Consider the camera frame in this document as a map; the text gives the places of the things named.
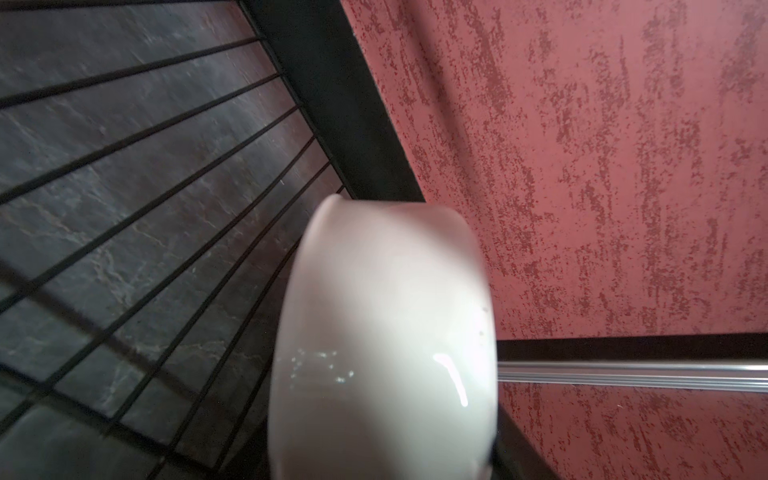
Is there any white bowl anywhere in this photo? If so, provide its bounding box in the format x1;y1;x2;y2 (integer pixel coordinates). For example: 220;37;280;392
268;194;498;479

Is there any black wire dish rack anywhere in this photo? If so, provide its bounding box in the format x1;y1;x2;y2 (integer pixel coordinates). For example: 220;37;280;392
0;0;559;480

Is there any right aluminium corner profile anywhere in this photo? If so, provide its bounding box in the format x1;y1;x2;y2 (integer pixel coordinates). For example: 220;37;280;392
497;361;767;394

